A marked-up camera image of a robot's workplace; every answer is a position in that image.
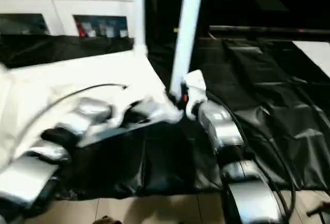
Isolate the black plastic mat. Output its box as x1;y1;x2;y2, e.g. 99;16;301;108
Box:
0;33;330;201

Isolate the white flat board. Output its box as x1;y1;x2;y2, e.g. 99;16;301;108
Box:
292;40;330;77

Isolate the white cabinet with glass doors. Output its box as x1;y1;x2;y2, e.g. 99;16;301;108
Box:
0;0;137;39

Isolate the white plastic table leg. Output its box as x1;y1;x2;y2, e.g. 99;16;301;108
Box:
132;0;150;56
169;0;206;98

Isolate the white plastic table top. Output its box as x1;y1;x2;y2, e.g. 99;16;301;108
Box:
0;45;184;169

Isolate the black metal stand frame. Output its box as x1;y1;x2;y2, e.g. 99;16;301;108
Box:
306;200;330;217

